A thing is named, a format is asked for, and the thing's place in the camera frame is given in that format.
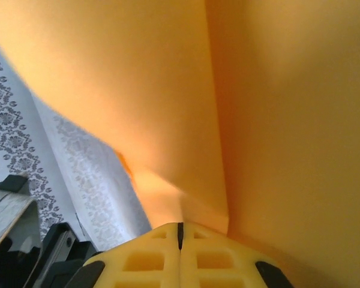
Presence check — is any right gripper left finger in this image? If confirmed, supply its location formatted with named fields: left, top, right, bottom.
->
left=65, top=222, right=181, bottom=288

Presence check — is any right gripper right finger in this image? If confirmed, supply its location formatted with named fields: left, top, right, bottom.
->
left=179, top=222, right=295, bottom=288

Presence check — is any orange paper sheet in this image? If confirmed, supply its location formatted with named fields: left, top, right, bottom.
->
left=0, top=0, right=360, bottom=288

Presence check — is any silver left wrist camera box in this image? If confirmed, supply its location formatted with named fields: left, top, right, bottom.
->
left=0, top=171, right=40, bottom=256

